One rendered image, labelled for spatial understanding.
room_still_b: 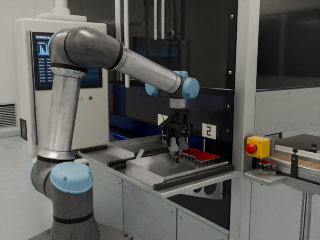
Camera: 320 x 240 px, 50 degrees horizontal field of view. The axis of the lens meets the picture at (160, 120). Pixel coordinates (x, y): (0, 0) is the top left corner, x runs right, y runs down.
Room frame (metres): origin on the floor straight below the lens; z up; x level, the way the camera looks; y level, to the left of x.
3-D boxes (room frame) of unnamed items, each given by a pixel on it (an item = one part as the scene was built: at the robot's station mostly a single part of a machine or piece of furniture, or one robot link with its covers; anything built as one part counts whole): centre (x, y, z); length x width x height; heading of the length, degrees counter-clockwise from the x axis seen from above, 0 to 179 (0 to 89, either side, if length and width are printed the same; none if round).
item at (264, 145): (1.30, -0.39, 0.99); 0.08 x 0.07 x 0.07; 127
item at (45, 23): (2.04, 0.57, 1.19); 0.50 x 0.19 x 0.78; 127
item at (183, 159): (1.43, -0.14, 0.90); 0.18 x 0.02 x 0.05; 37
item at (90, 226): (0.95, 0.26, 0.84); 0.15 x 0.15 x 0.10
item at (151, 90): (1.33, -0.01, 1.23); 0.11 x 0.11 x 0.08; 40
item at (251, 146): (1.28, -0.35, 0.99); 0.04 x 0.04 x 0.04; 37
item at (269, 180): (1.32, -0.43, 0.87); 0.14 x 0.13 x 0.02; 127
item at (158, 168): (1.38, -0.07, 0.90); 0.34 x 0.26 x 0.04; 127
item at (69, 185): (0.96, 0.26, 0.96); 0.13 x 0.12 x 0.14; 40
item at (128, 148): (1.71, 0.06, 0.90); 0.34 x 0.26 x 0.04; 127
